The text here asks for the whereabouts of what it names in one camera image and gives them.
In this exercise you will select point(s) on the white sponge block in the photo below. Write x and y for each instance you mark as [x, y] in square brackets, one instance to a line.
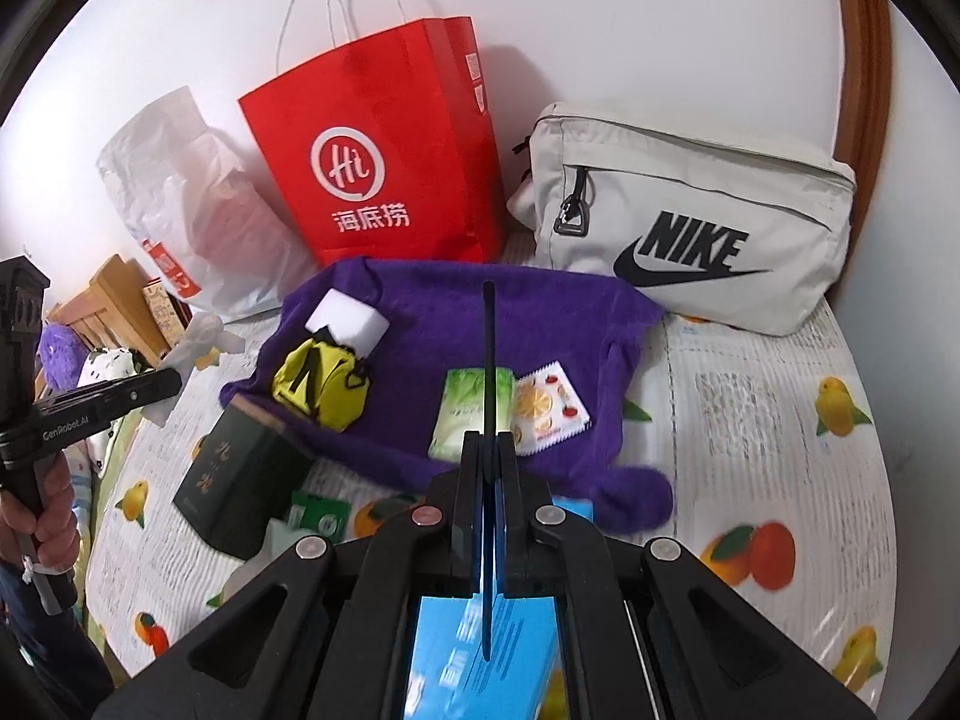
[345, 319]

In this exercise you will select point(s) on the dark tea tin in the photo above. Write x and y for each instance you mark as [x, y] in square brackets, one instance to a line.
[232, 480]

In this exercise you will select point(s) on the patterned notebook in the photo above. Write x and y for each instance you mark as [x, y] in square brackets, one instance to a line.
[161, 315]

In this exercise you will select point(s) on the yellow bag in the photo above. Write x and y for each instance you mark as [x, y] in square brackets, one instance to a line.
[315, 382]

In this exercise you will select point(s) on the green wet wipes packet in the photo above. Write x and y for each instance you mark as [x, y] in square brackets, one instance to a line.
[322, 517]

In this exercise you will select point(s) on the purple towel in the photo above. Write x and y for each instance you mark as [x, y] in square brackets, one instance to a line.
[450, 315]

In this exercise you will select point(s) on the white plastic shopping bag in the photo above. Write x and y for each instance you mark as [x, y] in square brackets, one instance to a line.
[187, 187]

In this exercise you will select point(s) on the purple plush toy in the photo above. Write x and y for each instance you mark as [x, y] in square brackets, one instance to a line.
[60, 352]

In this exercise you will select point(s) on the fruit print wipe packet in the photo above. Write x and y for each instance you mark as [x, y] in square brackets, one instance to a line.
[547, 409]

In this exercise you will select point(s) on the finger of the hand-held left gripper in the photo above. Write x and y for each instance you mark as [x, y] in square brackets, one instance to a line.
[146, 390]

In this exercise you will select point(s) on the brown wooden door frame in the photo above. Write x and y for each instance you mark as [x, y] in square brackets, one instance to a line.
[862, 52]

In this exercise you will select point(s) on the grey waist bag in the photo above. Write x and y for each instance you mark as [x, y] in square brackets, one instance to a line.
[675, 187]

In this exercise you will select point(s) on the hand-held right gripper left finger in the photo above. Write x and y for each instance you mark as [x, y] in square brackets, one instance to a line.
[472, 525]

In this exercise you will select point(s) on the person's dark trousers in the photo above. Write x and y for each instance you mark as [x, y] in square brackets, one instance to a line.
[45, 645]

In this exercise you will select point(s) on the person's left hand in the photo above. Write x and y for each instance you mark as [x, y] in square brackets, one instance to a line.
[54, 517]

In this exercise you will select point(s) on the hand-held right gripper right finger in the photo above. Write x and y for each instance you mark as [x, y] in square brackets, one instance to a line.
[506, 525]

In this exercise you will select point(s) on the green tissue pack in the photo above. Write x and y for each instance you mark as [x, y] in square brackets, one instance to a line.
[461, 412]

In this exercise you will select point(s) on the fruit print tablecloth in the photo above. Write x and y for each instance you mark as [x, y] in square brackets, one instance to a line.
[750, 427]

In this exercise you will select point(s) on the wooden chair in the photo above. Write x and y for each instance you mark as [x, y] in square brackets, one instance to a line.
[112, 292]

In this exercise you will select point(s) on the red paper shopping bag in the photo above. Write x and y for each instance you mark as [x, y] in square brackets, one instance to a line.
[375, 127]

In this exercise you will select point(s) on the polka dot pillow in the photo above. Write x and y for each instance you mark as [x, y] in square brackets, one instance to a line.
[105, 367]

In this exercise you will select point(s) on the blue tissue pack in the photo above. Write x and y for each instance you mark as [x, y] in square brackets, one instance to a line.
[480, 660]

